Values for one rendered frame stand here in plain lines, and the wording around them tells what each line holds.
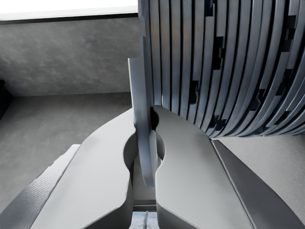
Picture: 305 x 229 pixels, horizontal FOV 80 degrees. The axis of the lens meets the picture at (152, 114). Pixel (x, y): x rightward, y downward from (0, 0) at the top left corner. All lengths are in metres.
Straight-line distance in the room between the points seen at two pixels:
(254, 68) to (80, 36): 4.16
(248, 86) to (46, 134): 4.97
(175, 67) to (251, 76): 0.07
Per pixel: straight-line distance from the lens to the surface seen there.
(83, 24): 4.12
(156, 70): 0.16
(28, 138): 5.27
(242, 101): 0.19
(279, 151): 0.45
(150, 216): 1.01
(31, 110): 5.80
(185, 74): 0.16
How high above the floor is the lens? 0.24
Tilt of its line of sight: 2 degrees up
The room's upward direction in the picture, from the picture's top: 92 degrees counter-clockwise
